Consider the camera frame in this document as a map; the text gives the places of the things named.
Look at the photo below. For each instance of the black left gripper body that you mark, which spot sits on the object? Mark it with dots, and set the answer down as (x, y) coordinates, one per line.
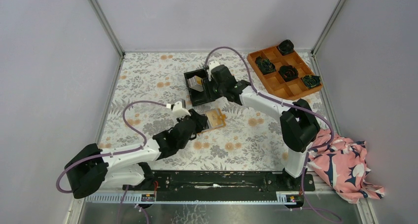
(199, 125)

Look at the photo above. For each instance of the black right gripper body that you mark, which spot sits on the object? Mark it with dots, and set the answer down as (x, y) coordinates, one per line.
(219, 90)

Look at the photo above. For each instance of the black plastic card box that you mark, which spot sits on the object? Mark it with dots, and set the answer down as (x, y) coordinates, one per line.
(196, 97)

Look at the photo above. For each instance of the yellow leather card holder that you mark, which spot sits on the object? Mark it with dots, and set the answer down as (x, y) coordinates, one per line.
(205, 129)

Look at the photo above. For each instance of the gold credit card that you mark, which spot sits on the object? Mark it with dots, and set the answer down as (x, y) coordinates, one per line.
(214, 119)

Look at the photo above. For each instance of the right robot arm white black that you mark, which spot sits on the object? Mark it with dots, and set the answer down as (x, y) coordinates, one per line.
(299, 127)

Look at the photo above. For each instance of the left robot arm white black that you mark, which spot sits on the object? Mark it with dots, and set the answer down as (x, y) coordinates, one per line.
(94, 168)

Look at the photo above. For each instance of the stack of credit cards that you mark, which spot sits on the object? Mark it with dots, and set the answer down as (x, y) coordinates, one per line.
(195, 83)

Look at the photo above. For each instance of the rolled green tie left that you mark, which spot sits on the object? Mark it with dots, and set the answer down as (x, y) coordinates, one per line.
(265, 65)

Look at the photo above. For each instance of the rolled green tie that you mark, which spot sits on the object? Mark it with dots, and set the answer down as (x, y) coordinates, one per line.
(265, 65)
(311, 81)

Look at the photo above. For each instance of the floral patterned table mat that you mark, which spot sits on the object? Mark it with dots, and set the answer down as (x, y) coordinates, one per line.
(250, 141)

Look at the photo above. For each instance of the rolled dark tie centre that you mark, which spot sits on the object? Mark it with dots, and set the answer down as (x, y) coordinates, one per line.
(288, 73)

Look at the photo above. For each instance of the rolled dark tie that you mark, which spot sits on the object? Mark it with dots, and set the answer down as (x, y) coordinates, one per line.
(288, 73)
(286, 47)

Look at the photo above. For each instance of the orange wooden compartment tray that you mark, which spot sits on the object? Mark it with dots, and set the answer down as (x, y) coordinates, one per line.
(273, 83)

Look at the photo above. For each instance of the rolled dark tie top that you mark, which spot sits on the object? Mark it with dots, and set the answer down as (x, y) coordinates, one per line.
(286, 47)

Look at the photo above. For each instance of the rolled green tie right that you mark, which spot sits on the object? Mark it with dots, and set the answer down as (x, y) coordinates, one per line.
(311, 81)

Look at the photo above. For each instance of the pink patterned cloth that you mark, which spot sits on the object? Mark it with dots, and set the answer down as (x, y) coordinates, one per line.
(342, 165)

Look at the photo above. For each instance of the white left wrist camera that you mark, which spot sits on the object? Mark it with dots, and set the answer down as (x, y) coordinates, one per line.
(179, 109)

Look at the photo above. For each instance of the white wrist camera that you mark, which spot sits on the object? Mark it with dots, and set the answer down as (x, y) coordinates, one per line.
(209, 67)
(179, 109)

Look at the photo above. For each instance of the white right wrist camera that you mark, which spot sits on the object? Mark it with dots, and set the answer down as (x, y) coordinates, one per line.
(209, 67)

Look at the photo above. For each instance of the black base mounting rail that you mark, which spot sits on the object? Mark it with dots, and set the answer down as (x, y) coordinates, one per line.
(222, 186)

